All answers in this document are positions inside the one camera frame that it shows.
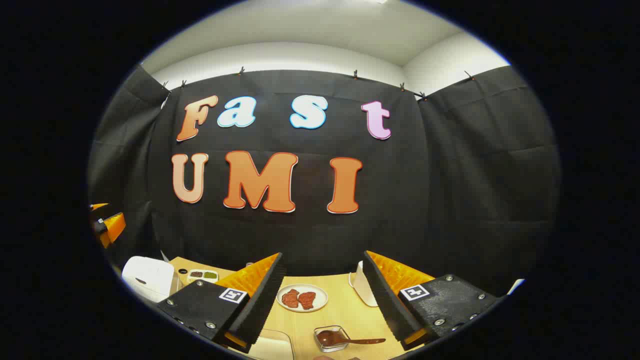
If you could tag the white toaster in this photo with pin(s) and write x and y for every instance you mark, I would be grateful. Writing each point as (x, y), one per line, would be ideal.
(364, 292)

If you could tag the clear plastic tray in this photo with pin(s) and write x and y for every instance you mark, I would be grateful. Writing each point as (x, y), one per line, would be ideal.
(272, 345)

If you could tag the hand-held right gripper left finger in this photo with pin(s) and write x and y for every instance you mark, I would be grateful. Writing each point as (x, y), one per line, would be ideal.
(260, 305)

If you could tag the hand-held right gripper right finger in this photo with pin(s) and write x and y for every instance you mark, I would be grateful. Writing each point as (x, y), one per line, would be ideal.
(387, 305)

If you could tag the white rice cooker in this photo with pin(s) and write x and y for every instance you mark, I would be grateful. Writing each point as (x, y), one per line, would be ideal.
(147, 277)

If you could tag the white divided bean dish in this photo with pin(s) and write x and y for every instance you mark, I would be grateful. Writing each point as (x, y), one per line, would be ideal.
(202, 276)

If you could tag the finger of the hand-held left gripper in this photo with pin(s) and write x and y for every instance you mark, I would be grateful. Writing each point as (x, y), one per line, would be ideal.
(99, 205)
(115, 227)

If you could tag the red meat slice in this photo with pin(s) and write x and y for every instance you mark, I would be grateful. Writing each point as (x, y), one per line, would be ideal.
(307, 300)
(290, 298)

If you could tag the black backdrop cloth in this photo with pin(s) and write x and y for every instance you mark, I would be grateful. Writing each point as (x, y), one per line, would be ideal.
(450, 190)

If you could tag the brown wooden spoon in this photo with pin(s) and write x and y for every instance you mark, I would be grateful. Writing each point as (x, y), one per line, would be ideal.
(332, 338)

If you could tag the white round plate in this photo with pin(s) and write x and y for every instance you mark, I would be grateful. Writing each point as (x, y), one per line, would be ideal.
(320, 297)

